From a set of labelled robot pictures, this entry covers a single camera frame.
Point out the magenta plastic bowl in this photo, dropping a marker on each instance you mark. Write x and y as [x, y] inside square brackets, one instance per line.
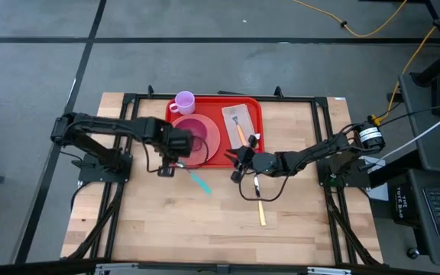
[199, 128]

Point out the black aluminium table frame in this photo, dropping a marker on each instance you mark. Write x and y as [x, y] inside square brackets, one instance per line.
[129, 98]

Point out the black tote bag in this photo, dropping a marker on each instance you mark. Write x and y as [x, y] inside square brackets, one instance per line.
[401, 206]

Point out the beige cloth napkin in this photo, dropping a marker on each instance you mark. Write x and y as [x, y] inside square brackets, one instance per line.
[248, 118]

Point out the silver metal bracket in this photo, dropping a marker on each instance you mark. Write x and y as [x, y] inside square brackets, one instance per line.
[329, 271]
[117, 265]

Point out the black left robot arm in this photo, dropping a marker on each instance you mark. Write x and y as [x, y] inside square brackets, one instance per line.
[105, 124]

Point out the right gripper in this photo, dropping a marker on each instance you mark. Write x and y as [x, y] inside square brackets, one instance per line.
[264, 164]

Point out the dark grey side desk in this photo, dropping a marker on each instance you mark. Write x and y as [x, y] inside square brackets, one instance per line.
[434, 153]

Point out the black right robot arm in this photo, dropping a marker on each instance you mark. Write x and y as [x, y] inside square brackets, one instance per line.
[319, 151]

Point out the red plastic tray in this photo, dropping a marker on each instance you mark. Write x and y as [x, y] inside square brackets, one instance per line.
[208, 105]

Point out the salmon pink plate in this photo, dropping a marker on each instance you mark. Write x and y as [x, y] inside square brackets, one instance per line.
[214, 133]

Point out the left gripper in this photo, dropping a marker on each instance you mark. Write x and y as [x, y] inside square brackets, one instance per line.
[178, 143]

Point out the black crossbar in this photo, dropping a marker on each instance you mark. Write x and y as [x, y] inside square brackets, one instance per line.
[33, 270]

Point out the lilac plastic mug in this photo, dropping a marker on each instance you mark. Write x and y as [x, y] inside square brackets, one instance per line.
[185, 103]

